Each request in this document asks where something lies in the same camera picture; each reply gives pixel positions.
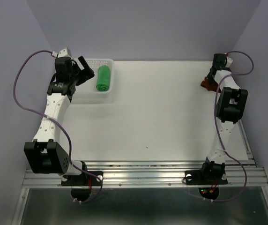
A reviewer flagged aluminium mounting rail frame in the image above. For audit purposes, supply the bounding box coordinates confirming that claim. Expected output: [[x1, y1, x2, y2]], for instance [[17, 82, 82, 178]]
[[13, 115, 268, 225]]

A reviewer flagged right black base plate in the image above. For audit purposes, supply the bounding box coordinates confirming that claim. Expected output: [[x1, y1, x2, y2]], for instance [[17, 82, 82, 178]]
[[182, 170, 228, 186]]

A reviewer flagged white perforated plastic basket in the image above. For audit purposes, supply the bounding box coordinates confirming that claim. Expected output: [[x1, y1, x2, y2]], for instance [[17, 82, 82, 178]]
[[73, 58, 115, 102]]

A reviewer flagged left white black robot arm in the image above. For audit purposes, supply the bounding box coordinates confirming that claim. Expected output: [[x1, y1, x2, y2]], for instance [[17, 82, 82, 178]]
[[24, 56, 95, 185]]

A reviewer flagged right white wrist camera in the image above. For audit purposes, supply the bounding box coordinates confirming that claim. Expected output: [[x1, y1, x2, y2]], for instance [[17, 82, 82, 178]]
[[225, 53, 233, 68]]

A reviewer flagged brown microfibre towel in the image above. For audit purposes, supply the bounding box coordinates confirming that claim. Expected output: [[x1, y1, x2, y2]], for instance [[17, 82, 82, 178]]
[[201, 77, 219, 92]]

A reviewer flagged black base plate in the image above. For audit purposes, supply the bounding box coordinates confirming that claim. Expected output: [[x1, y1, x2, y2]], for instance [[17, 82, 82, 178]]
[[61, 171, 103, 187], [182, 170, 228, 186]]

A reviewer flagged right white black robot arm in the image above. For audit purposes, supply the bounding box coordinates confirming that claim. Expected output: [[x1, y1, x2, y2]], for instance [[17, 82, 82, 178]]
[[200, 53, 248, 183]]

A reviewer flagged green microfibre towel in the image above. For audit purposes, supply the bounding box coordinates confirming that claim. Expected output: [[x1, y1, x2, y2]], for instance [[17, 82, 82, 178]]
[[96, 66, 111, 92]]

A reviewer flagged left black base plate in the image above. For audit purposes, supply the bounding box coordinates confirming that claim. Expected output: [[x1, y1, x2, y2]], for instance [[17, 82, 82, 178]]
[[61, 171, 103, 187]]

